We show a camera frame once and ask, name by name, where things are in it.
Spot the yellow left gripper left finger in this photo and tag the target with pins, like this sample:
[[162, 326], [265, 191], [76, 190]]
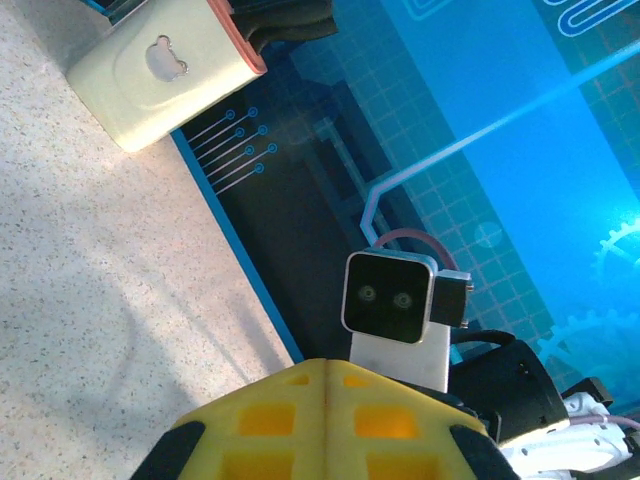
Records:
[[260, 440]]

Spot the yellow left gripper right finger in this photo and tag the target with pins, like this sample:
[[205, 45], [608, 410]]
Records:
[[390, 440]]

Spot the blue printed circuit mat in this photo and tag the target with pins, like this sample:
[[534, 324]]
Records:
[[500, 150]]

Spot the cream container with bear mark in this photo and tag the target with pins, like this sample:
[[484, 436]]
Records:
[[160, 85]]

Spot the black cloth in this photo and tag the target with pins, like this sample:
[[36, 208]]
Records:
[[285, 20]]

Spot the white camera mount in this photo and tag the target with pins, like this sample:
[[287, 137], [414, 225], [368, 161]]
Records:
[[400, 357]]

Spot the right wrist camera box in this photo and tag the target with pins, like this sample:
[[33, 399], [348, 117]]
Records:
[[387, 297]]

